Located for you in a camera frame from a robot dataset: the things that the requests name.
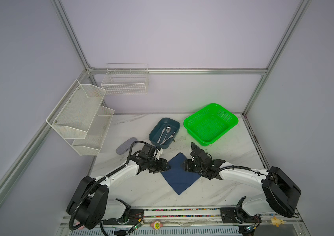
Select pink green round toy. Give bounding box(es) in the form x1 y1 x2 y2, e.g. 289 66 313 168
150 221 163 230

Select white wire wall basket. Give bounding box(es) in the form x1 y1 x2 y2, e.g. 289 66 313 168
101 64 149 95

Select dark blue paper napkin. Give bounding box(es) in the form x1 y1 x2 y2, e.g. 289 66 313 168
162 152 200 195

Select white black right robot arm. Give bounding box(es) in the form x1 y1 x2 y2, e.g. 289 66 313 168
182 143 302 224

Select grey oval stone pad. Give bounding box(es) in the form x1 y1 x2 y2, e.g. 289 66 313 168
115 137 137 155

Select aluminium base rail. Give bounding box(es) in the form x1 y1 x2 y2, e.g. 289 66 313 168
57 206 310 236

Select white mesh two-tier shelf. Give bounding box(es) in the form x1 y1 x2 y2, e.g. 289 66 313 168
46 80 114 156

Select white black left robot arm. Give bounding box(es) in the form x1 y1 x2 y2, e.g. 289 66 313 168
66 157 171 231

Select green perforated plastic basket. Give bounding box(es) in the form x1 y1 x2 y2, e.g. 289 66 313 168
183 103 239 147

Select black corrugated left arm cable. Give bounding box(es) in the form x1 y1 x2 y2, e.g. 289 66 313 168
68 140 153 231

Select teal plastic utensil tray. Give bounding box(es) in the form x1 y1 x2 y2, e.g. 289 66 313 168
149 118 180 149

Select yellow small toy figure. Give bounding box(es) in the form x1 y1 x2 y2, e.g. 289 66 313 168
270 216 286 228

